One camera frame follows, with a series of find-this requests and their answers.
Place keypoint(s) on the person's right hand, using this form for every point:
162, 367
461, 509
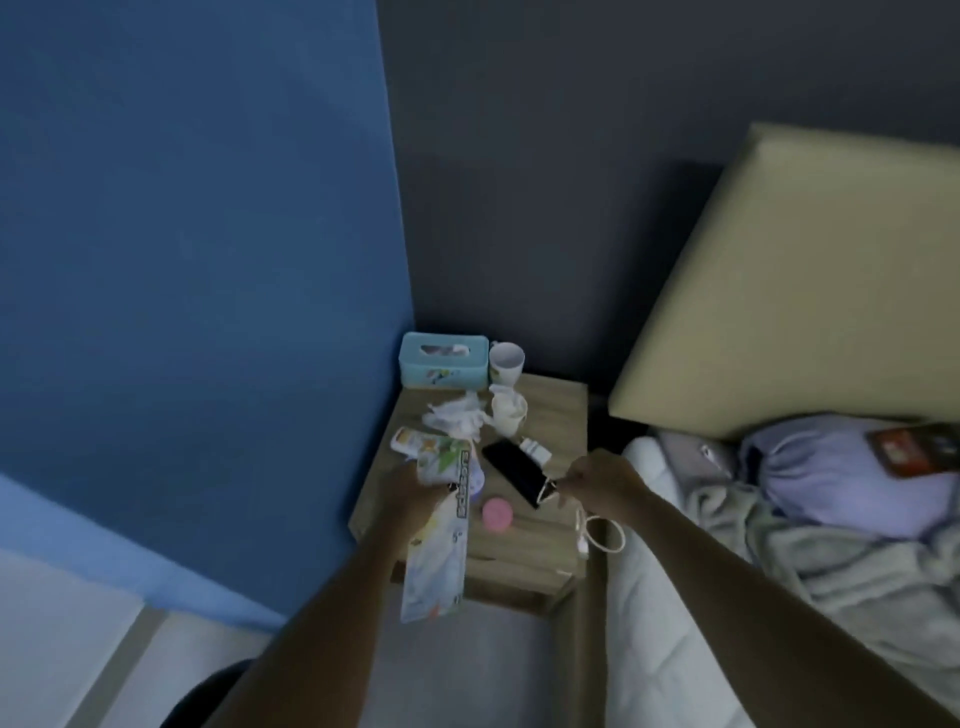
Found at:
607, 484

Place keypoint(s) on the person's left hand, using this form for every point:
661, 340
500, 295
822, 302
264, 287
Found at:
409, 499

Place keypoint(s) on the white bottle red cap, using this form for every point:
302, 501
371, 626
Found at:
412, 442

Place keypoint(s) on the colourful snack packet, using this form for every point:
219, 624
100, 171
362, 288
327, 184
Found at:
439, 562

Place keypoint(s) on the white charger plug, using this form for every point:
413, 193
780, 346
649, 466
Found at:
535, 450

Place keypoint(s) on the pink round jar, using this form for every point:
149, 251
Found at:
498, 515

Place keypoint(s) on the white tissue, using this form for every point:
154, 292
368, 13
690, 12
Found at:
454, 416

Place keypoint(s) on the black smartphone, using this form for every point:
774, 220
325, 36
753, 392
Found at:
514, 469

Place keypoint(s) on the teal tissue box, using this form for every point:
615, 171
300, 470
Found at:
442, 360

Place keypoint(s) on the large white plastic cup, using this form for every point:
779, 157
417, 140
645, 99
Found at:
506, 364

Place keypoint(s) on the person's left forearm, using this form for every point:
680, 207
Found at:
322, 637

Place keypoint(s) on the person's right forearm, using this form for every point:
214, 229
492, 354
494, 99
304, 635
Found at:
757, 615

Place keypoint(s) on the wooden nightstand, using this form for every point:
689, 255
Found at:
525, 551

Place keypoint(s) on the black trash bin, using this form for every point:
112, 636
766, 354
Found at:
206, 697

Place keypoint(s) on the grey pillow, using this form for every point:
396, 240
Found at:
697, 457

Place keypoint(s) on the purple pillow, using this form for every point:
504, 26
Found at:
825, 480

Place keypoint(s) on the grey blanket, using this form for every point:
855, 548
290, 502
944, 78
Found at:
862, 592

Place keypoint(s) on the beige bed headboard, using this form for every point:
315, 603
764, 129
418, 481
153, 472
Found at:
810, 285

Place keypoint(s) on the red and black packet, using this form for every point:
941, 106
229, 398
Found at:
911, 450

